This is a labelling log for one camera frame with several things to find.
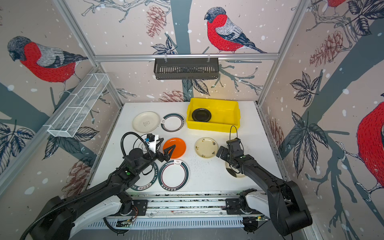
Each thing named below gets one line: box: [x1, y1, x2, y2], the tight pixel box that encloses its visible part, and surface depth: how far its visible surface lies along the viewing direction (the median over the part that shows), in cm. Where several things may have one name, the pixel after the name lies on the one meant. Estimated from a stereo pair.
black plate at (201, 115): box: [191, 108, 212, 123], surface depth 113 cm
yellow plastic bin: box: [186, 98, 241, 134], surface depth 113 cm
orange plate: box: [163, 137, 187, 159], surface depth 96 cm
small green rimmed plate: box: [160, 112, 186, 133], surface depth 111 cm
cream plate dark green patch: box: [225, 163, 247, 178], surface depth 85 cm
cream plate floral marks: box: [194, 137, 219, 159], surface depth 97 cm
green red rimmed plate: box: [158, 159, 190, 192], surface depth 86 cm
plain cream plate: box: [132, 111, 160, 133], surface depth 113 cm
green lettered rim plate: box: [130, 162, 159, 191], surface depth 81 cm
